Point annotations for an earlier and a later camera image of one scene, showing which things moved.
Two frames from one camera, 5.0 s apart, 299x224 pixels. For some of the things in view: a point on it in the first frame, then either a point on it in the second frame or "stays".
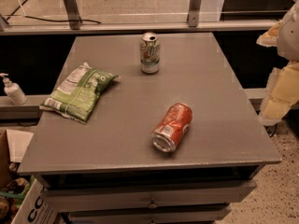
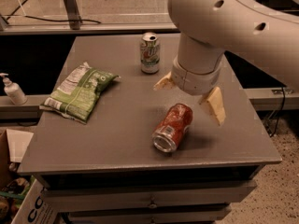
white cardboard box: [34, 207] stays
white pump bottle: [14, 92] stays
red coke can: [170, 130] stays
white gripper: [290, 36] -> [195, 79]
